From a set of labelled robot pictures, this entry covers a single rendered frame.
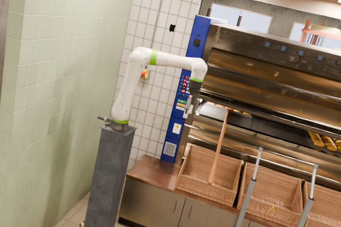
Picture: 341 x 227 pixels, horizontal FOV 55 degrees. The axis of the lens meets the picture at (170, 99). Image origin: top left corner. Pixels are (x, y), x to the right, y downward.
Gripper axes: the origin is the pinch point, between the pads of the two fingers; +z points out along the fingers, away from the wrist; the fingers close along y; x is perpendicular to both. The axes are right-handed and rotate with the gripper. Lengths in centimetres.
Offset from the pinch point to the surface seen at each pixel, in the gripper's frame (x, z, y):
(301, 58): 74, -54, -101
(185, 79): -26, -5, -95
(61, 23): -95, -42, 26
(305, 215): 111, 66, -43
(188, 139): -8, 57, -99
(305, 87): 86, -29, -100
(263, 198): 81, 87, -86
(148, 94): -61, 22, -97
